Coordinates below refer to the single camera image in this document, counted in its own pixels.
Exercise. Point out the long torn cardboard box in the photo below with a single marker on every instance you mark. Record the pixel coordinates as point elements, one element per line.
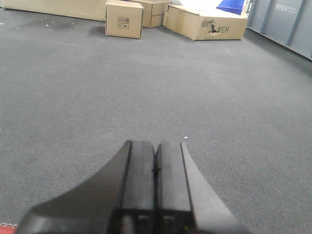
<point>204,25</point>

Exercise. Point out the small upright cardboard box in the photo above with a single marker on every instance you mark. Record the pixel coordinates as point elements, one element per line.
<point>123,19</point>

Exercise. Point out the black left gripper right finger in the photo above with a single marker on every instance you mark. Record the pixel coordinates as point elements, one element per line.
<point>185,202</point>

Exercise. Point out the grey metal cabinet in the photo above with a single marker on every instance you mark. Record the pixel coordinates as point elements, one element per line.
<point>287,22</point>

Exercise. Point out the red metal table edge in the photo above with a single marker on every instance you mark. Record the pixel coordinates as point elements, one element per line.
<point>8,228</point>

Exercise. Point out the large flat cardboard box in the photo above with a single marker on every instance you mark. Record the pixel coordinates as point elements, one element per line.
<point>83,9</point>

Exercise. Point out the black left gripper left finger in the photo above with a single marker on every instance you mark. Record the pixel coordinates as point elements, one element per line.
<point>119,198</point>

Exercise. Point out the blue plastic bin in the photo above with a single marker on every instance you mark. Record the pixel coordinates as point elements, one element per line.
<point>232,6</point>

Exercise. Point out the middle rear cardboard box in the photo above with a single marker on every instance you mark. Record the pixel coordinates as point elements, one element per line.
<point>153,12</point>

